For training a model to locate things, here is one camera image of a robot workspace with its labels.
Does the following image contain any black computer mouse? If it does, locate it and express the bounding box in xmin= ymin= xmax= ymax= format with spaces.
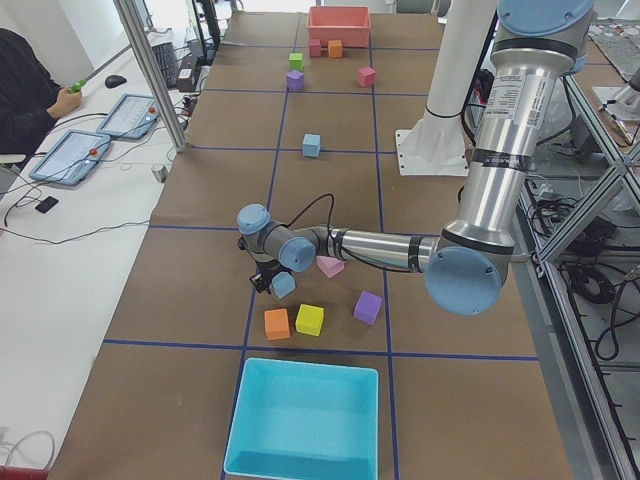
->
xmin=104 ymin=74 xmax=127 ymax=89

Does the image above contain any magenta foam block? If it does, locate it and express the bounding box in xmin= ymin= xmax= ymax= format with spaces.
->
xmin=308 ymin=39 xmax=322 ymax=58

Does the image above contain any teach pendant far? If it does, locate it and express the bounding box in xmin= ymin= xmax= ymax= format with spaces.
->
xmin=96 ymin=94 xmax=159 ymax=140

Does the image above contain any crimson foam block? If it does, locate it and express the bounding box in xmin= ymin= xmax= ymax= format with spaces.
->
xmin=357 ymin=66 xmax=376 ymax=88

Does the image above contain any black keyboard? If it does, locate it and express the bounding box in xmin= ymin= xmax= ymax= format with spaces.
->
xmin=151 ymin=42 xmax=178 ymax=89

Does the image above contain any orange foam block left side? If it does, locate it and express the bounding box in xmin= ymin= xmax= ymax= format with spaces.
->
xmin=264 ymin=308 xmax=291 ymax=341

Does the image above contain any black smartphone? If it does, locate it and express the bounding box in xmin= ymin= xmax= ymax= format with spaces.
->
xmin=35 ymin=196 xmax=59 ymax=214

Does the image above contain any purple foam block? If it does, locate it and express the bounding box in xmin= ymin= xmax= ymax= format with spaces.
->
xmin=286 ymin=70 xmax=305 ymax=92
xmin=353 ymin=290 xmax=383 ymax=326

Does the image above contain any pink plastic bin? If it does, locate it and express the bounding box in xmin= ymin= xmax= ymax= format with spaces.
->
xmin=307 ymin=6 xmax=371 ymax=48

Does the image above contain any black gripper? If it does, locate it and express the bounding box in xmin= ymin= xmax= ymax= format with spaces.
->
xmin=237 ymin=238 xmax=281 ymax=293

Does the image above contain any yellow foam block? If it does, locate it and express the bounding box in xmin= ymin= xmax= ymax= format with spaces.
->
xmin=295 ymin=304 xmax=325 ymax=336

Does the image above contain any aluminium frame post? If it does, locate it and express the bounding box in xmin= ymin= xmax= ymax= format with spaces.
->
xmin=113 ymin=0 xmax=187 ymax=153

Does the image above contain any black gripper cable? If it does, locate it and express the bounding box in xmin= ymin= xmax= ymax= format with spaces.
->
xmin=284 ymin=193 xmax=336 ymax=231

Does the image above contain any blue foam block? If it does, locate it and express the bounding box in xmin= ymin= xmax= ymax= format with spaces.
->
xmin=271 ymin=271 xmax=296 ymax=299
xmin=302 ymin=133 xmax=321 ymax=158

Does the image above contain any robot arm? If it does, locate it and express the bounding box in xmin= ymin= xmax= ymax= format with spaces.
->
xmin=237 ymin=1 xmax=594 ymax=315

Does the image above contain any teach pendant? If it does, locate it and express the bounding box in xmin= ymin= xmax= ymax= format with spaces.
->
xmin=29 ymin=130 xmax=111 ymax=187
xmin=96 ymin=94 xmax=159 ymax=140

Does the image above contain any seated person in black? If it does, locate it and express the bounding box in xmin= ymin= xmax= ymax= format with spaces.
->
xmin=1 ymin=28 xmax=82 ymax=155

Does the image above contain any light pink foam block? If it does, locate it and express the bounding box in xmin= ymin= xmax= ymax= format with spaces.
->
xmin=316 ymin=256 xmax=346 ymax=279

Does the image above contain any orange foam block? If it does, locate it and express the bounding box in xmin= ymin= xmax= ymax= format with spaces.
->
xmin=327 ymin=39 xmax=343 ymax=58
xmin=264 ymin=308 xmax=291 ymax=341

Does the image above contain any purple foam block left side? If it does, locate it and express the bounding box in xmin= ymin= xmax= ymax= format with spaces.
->
xmin=353 ymin=290 xmax=383 ymax=326

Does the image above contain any green foam block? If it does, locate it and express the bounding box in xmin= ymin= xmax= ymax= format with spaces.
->
xmin=288 ymin=52 xmax=304 ymax=72

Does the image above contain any teach pendant near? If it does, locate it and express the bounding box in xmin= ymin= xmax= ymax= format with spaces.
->
xmin=29 ymin=130 xmax=111 ymax=187

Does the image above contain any light blue plastic bin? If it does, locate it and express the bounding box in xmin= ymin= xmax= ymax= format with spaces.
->
xmin=223 ymin=358 xmax=379 ymax=479

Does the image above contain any orange foam block right side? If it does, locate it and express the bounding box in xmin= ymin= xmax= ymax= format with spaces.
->
xmin=327 ymin=39 xmax=343 ymax=58

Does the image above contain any purple foam block right side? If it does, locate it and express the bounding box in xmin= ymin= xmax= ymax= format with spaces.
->
xmin=286 ymin=70 xmax=305 ymax=92

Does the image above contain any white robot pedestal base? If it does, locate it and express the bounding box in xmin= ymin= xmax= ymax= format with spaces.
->
xmin=396 ymin=0 xmax=497 ymax=176

